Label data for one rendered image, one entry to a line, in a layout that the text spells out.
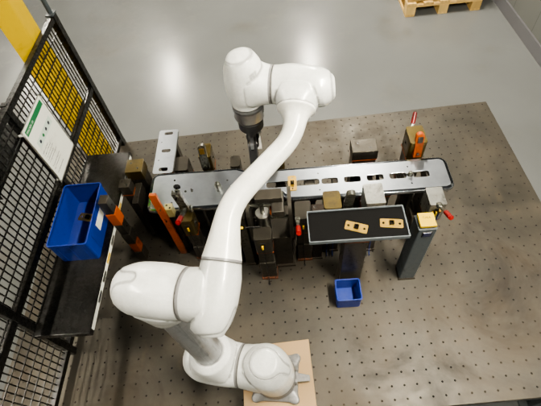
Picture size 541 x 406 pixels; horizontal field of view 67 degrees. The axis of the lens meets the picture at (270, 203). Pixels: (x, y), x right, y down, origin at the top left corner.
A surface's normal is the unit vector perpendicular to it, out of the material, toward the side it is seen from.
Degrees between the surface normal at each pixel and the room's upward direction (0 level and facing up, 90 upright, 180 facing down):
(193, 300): 26
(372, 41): 0
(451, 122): 0
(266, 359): 3
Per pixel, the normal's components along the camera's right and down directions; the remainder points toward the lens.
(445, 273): -0.08, -0.57
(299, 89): -0.12, -0.07
